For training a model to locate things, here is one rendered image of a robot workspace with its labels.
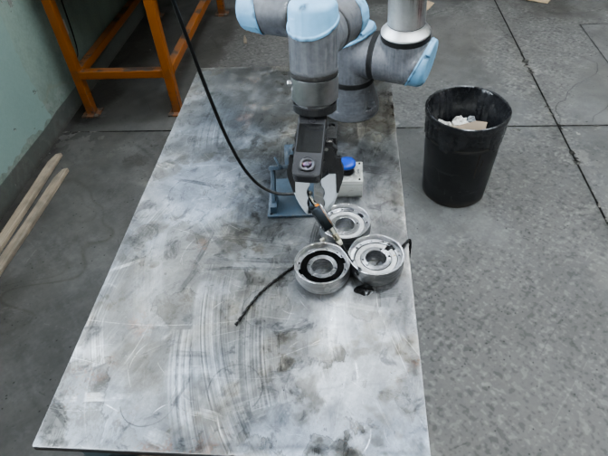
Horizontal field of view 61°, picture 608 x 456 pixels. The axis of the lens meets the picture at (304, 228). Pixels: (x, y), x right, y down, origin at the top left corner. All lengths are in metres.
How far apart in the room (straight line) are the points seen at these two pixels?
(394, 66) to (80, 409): 0.96
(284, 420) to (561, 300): 1.46
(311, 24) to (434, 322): 1.36
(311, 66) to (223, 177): 0.52
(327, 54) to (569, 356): 1.46
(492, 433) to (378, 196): 0.90
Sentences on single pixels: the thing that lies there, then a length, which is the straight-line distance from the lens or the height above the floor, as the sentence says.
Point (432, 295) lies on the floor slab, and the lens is 2.01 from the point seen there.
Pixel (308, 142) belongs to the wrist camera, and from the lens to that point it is 0.82.
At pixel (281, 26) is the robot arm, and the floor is 1.20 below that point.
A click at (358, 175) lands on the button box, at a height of 0.85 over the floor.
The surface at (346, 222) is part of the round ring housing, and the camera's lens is 1.07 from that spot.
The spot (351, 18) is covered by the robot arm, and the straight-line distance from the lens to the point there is 0.86.
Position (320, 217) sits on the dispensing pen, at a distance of 0.92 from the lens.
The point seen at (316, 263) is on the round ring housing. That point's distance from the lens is 0.99.
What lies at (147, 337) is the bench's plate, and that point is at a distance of 0.97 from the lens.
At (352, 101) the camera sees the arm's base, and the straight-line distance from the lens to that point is 1.37.
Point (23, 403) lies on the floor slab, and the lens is 2.04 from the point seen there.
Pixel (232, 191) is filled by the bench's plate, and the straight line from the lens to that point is 1.20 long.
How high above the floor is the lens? 1.56
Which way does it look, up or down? 44 degrees down
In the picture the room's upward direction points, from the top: 5 degrees counter-clockwise
